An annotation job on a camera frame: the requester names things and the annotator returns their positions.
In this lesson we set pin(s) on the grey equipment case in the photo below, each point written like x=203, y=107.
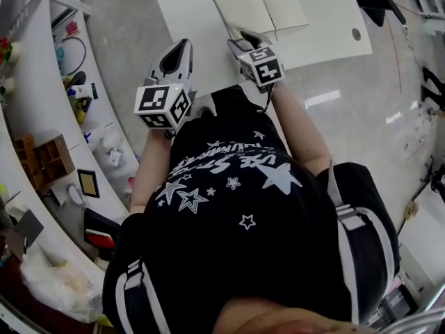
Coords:
x=396, y=304

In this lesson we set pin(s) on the white notebook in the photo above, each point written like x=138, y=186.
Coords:
x=243, y=2

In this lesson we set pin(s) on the person's right forearm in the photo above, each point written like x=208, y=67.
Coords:
x=302, y=127

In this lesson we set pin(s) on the clear plastic bag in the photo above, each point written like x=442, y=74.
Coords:
x=57, y=284

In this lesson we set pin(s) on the black star print t-shirt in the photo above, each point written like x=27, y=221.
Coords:
x=243, y=249

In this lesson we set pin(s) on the black picture frame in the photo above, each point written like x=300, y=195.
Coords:
x=88, y=183

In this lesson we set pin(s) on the grey square board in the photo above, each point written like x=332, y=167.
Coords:
x=29, y=226

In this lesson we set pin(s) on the black floor stand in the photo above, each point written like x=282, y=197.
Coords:
x=431, y=85

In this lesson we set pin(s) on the yellow tool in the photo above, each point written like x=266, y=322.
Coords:
x=80, y=111

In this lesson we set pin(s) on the white paper packet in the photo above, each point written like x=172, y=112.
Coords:
x=115, y=156

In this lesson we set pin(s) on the person's chin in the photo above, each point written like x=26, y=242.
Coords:
x=278, y=320

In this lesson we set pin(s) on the teal bottle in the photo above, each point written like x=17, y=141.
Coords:
x=60, y=57

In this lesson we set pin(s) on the black tripod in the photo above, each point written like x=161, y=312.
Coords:
x=432, y=181

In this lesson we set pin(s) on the white oval device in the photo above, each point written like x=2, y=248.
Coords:
x=74, y=195

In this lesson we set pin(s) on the white bottle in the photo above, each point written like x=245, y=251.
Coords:
x=80, y=90

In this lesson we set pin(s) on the wooden compartment organiser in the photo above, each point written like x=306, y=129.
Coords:
x=45, y=160

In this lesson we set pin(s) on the person's left forearm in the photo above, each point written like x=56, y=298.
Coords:
x=149, y=172

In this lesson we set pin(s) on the white shelf unit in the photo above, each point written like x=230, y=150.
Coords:
x=41, y=96

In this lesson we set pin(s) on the red artificial flowers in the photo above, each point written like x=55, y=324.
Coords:
x=5, y=47

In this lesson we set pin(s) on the person's black trousers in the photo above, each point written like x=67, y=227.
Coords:
x=231, y=99

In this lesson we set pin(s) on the person's black shoe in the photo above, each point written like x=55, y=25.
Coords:
x=206, y=112

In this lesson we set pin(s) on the blue capped spray bottle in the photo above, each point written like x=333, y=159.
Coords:
x=94, y=135

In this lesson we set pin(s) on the red plastic toy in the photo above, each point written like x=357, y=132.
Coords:
x=71, y=28

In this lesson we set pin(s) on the white round vase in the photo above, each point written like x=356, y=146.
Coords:
x=9, y=85
x=16, y=52

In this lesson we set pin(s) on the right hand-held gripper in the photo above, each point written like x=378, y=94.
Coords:
x=266, y=70

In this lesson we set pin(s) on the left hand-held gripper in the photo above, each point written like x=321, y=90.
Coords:
x=153, y=99

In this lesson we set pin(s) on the beige power socket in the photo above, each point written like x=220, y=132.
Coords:
x=410, y=209

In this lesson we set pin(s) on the red and black box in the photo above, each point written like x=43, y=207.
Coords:
x=100, y=233

